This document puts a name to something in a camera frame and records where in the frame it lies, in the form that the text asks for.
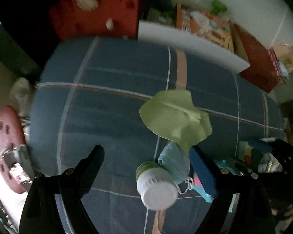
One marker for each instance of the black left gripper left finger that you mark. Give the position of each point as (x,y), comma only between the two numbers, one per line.
(72,185)

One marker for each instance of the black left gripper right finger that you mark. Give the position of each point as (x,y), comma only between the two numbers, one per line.
(221,184)

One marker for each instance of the light blue face mask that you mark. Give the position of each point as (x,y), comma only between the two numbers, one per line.
(177,163)

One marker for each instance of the light green cloth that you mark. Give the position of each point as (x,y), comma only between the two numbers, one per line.
(172,115)

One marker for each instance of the teal plastic container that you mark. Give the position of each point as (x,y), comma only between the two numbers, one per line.
(198,187)

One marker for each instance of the red plastic stool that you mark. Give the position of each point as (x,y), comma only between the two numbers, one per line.
(15,166)

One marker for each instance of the white jar green label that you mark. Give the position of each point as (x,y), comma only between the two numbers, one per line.
(155,186)

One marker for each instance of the red cardboard box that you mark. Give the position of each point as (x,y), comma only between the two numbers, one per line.
(263,68)

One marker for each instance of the blue plaid cushion cover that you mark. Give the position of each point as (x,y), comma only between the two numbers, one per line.
(90,94)

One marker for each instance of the white foam board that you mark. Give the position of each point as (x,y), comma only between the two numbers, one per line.
(175,38)

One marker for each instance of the orange printed toy box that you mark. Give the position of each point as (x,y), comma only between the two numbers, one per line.
(204,25)

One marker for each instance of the green dumbbell toy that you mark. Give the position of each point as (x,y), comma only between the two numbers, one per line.
(218,7)

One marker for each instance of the red felt handbag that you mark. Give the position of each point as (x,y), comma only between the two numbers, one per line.
(105,18)

